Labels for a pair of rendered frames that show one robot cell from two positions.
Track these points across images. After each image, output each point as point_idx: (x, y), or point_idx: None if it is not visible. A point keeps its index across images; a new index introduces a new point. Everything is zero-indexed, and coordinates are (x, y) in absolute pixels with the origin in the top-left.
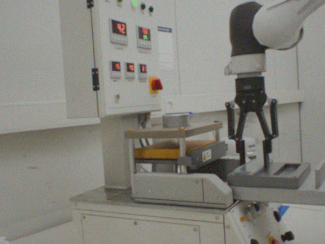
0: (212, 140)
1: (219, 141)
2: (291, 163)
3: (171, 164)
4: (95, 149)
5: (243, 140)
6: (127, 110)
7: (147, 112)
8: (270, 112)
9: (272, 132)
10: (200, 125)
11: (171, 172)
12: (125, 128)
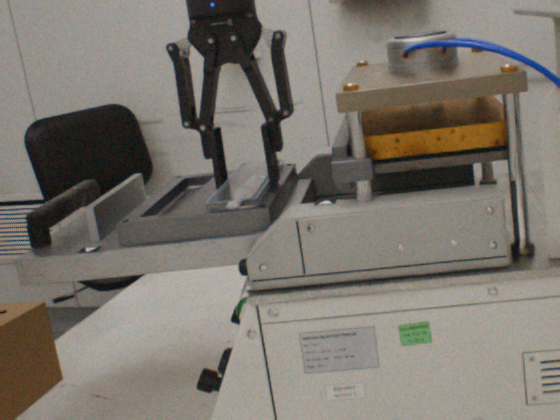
0: (366, 135)
1: (345, 142)
2: (162, 215)
3: (553, 215)
4: None
5: (262, 125)
6: (525, 5)
7: (552, 17)
8: (190, 70)
9: (195, 112)
10: (364, 76)
11: (557, 240)
12: (559, 50)
